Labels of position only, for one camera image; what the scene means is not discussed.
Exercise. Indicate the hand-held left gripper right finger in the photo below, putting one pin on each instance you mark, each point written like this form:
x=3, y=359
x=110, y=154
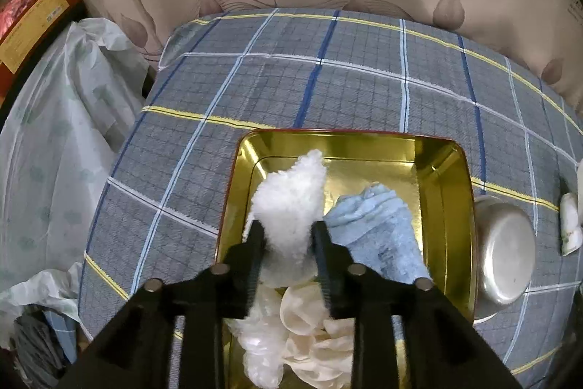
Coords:
x=325, y=261

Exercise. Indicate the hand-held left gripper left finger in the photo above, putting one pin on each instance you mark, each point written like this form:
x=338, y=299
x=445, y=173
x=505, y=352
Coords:
x=255, y=257

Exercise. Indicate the cream cloth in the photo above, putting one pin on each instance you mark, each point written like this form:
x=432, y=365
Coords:
x=300, y=311

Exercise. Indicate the light blue towel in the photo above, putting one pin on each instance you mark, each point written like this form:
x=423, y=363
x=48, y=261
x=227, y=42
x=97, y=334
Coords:
x=373, y=229

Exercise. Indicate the white fluffy towel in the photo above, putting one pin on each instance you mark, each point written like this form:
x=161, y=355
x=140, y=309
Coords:
x=287, y=206

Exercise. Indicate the white cloth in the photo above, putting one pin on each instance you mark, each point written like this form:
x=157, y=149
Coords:
x=262, y=348

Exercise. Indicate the red and gold tin box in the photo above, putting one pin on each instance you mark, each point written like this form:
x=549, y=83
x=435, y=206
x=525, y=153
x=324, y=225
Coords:
x=364, y=161

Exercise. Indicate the grey plaid blanket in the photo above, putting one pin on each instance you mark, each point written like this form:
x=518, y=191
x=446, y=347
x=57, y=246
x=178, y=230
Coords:
x=227, y=97

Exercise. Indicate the steel bowl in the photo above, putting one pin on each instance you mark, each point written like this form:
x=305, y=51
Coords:
x=505, y=252

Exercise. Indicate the white plastic bag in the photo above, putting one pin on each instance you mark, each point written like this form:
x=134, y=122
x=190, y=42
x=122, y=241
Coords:
x=54, y=143

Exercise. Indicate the dark cloth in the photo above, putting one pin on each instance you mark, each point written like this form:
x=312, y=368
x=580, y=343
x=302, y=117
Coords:
x=41, y=343

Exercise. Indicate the red and yellow box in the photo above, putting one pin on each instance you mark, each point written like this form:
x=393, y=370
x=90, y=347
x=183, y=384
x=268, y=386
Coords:
x=32, y=42

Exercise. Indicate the red mesh bag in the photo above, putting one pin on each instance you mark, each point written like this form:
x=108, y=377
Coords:
x=18, y=8

